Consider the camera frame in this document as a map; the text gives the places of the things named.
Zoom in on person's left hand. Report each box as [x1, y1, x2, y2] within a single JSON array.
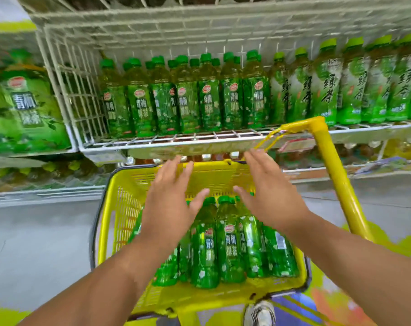
[[141, 156, 211, 250]]

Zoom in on person's right hand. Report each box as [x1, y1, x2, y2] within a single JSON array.
[[233, 148, 311, 235]]

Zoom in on yellow shopping basket trolley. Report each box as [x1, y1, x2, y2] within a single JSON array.
[[89, 115, 374, 326]]

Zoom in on green tea bottles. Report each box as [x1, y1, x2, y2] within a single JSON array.
[[127, 195, 300, 289]]

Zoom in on row of flower-label green bottles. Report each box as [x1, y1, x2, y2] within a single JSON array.
[[99, 50, 271, 139]]

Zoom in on white wire shelf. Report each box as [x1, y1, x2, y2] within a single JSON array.
[[0, 0, 411, 207]]

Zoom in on person's right forearm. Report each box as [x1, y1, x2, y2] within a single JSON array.
[[286, 213, 411, 326]]

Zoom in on person's left forearm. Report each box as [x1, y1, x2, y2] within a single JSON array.
[[18, 234, 179, 326]]

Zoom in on white grey sneaker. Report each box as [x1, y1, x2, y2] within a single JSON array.
[[243, 300, 276, 326]]

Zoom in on row of white-label green bottles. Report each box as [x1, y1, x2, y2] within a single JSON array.
[[269, 31, 411, 126]]

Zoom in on yellow cartoon floor sticker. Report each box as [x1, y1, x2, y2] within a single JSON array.
[[0, 220, 411, 326]]

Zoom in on row of large green-label bottles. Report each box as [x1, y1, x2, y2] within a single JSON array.
[[0, 47, 73, 156]]

